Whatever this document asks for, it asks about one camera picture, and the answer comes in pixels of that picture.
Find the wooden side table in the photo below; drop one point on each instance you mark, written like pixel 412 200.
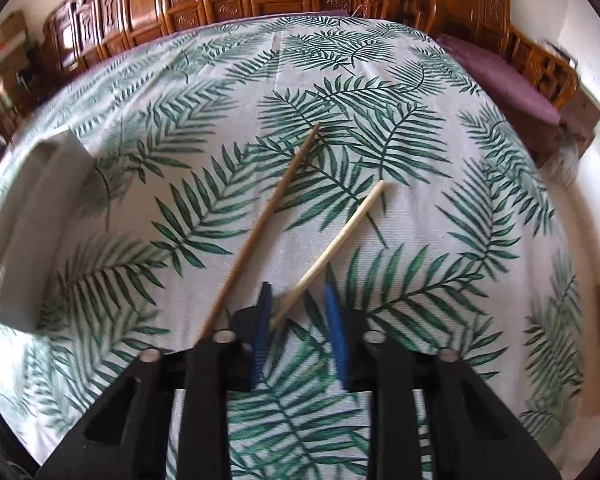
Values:
pixel 578 119

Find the metal rectangular tray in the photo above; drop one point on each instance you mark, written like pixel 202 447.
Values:
pixel 39 186

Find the white device on table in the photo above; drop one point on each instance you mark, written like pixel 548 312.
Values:
pixel 588 77

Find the leaf pattern tablecloth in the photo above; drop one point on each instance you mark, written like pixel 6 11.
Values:
pixel 190 135

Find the dark brown chopstick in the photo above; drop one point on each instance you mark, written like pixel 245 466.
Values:
pixel 256 233

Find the light wooden chopstick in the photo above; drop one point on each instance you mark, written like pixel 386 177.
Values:
pixel 296 291

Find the cardboard box stack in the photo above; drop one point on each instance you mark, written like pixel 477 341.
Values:
pixel 18 77

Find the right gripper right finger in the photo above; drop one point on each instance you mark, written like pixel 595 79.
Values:
pixel 346 329

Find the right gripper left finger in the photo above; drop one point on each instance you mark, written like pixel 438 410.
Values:
pixel 252 328

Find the purple armchair cushion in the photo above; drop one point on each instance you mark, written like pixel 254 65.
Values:
pixel 500 81

